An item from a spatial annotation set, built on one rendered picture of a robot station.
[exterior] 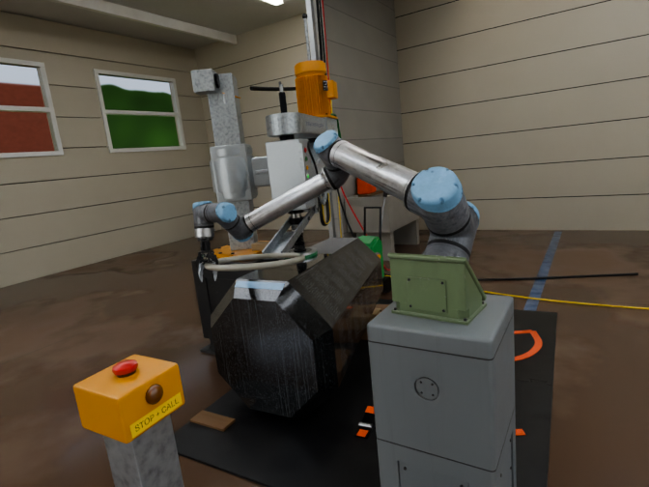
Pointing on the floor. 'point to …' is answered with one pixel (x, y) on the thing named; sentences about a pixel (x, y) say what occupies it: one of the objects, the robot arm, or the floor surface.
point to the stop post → (135, 421)
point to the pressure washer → (377, 248)
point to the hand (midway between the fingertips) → (208, 278)
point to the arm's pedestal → (445, 398)
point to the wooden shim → (212, 420)
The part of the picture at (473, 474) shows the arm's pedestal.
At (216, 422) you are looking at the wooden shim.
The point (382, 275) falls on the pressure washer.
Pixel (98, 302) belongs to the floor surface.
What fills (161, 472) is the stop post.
